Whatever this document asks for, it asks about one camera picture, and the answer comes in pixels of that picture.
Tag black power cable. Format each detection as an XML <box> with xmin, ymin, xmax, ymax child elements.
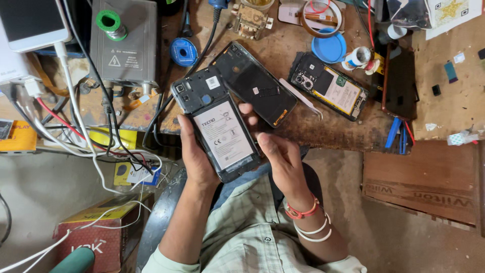
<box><xmin>62</xmin><ymin>0</ymin><xmax>154</xmax><ymax>176</ymax></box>

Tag blue plastic pry tools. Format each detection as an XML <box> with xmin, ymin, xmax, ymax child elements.
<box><xmin>384</xmin><ymin>117</ymin><xmax>414</xmax><ymax>155</ymax></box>

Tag teal rectangular strip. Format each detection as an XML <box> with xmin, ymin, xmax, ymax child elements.
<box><xmin>444</xmin><ymin>61</ymin><xmax>458</xmax><ymax>84</ymax></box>

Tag white bangle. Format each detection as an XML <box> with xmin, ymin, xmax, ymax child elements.
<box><xmin>293</xmin><ymin>212</ymin><xmax>329</xmax><ymax>236</ymax></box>
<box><xmin>299</xmin><ymin>227</ymin><xmax>333</xmax><ymax>243</ymax></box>

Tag person's left hand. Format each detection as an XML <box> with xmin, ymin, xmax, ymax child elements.
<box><xmin>177</xmin><ymin>103</ymin><xmax>259</xmax><ymax>190</ymax></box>

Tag opened phone yellow-edged battery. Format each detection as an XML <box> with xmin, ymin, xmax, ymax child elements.
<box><xmin>288</xmin><ymin>52</ymin><xmax>369</xmax><ymax>122</ymax></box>

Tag blue yellow small packet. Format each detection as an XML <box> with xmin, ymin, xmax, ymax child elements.
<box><xmin>114</xmin><ymin>162</ymin><xmax>162</xmax><ymax>187</ymax></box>

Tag orange yellow flat box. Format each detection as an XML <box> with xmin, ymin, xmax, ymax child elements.
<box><xmin>0</xmin><ymin>119</ymin><xmax>38</xmax><ymax>154</ymax></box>

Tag small copper transformer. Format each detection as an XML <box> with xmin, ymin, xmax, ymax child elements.
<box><xmin>230</xmin><ymin>3</ymin><xmax>274</xmax><ymax>41</ymax></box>

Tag dark plastic bag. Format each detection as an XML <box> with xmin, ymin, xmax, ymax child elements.
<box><xmin>386</xmin><ymin>0</ymin><xmax>433</xmax><ymax>30</ymax></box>

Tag thin white cable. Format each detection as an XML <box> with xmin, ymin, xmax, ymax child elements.
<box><xmin>0</xmin><ymin>182</ymin><xmax>153</xmax><ymax>273</ymax></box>

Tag black soldering iron cable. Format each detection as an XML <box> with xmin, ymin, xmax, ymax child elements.
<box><xmin>142</xmin><ymin>8</ymin><xmax>224</xmax><ymax>151</ymax></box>

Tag white smartphone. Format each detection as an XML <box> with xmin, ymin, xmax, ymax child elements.
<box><xmin>0</xmin><ymin>0</ymin><xmax>72</xmax><ymax>53</ymax></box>

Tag small white cap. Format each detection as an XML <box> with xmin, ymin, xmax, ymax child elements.
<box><xmin>387</xmin><ymin>24</ymin><xmax>408</xmax><ymax>40</ymax></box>

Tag crumpled clear tape piece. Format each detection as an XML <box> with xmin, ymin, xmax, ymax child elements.
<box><xmin>447</xmin><ymin>130</ymin><xmax>480</xmax><ymax>146</ymax></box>

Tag red thread bracelet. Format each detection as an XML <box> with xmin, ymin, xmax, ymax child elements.
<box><xmin>284</xmin><ymin>193</ymin><xmax>320</xmax><ymax>220</ymax></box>

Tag teal tool handle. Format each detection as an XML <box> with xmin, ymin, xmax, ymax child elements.
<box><xmin>49</xmin><ymin>247</ymin><xmax>95</xmax><ymax>273</ymax></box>

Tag black phone white battery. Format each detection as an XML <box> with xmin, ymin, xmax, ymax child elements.
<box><xmin>171</xmin><ymin>66</ymin><xmax>262</xmax><ymax>184</ymax></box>

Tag green solder wire spool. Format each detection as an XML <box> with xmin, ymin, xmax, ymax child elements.
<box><xmin>96</xmin><ymin>10</ymin><xmax>129</xmax><ymax>42</ymax></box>

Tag white printed paper sheet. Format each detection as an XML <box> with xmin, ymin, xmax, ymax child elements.
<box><xmin>424</xmin><ymin>0</ymin><xmax>484</xmax><ymax>41</ymax></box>

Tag light green checked shirt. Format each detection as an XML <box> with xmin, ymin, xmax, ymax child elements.
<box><xmin>142</xmin><ymin>174</ymin><xmax>368</xmax><ymax>273</ymax></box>

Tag blue solder wick spool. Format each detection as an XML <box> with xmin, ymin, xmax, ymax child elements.
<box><xmin>169</xmin><ymin>37</ymin><xmax>199</xmax><ymax>67</ymax></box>

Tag blue-handled soldering iron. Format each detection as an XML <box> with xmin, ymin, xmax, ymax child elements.
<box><xmin>208</xmin><ymin>0</ymin><xmax>230</xmax><ymax>23</ymax></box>

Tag grey metal power supply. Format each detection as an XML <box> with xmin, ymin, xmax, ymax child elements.
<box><xmin>90</xmin><ymin>0</ymin><xmax>159</xmax><ymax>89</ymax></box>

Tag red rubber ring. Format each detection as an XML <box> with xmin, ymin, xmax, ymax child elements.
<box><xmin>309</xmin><ymin>0</ymin><xmax>331</xmax><ymax>14</ymax></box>

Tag white charging cable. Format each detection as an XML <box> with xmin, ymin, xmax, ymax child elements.
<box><xmin>53</xmin><ymin>41</ymin><xmax>164</xmax><ymax>195</ymax></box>

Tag person's right hand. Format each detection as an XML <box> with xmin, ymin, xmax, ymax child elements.
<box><xmin>257</xmin><ymin>133</ymin><xmax>316</xmax><ymax>208</ymax></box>

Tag white power adapter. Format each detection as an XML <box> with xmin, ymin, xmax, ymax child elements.
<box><xmin>0</xmin><ymin>23</ymin><xmax>45</xmax><ymax>98</ymax></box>

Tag blue jeans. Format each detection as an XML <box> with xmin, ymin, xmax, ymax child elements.
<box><xmin>210</xmin><ymin>146</ymin><xmax>312</xmax><ymax>213</ymax></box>

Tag red yellow cardboard box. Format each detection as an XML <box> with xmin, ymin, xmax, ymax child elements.
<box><xmin>53</xmin><ymin>193</ymin><xmax>154</xmax><ymax>273</ymax></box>

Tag black phone back cover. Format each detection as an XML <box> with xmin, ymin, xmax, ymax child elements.
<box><xmin>210</xmin><ymin>41</ymin><xmax>298</xmax><ymax>128</ymax></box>

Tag brown tape roll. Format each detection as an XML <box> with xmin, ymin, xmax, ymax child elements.
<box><xmin>300</xmin><ymin>0</ymin><xmax>344</xmax><ymax>39</ymax></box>

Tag brown wooden board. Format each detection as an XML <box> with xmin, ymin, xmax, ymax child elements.
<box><xmin>362</xmin><ymin>141</ymin><xmax>479</xmax><ymax>229</ymax></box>

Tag blue plastic lid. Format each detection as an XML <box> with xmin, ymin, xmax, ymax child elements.
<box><xmin>311</xmin><ymin>27</ymin><xmax>347</xmax><ymax>64</ymax></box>

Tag thin red lead wire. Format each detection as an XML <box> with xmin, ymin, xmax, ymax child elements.
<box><xmin>366</xmin><ymin>0</ymin><xmax>376</xmax><ymax>51</ymax></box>

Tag metal tweezers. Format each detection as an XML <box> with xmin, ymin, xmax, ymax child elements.
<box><xmin>279</xmin><ymin>78</ymin><xmax>324</xmax><ymax>121</ymax></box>

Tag white glue tube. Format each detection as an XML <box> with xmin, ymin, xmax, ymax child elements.
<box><xmin>341</xmin><ymin>46</ymin><xmax>381</xmax><ymax>76</ymax></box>

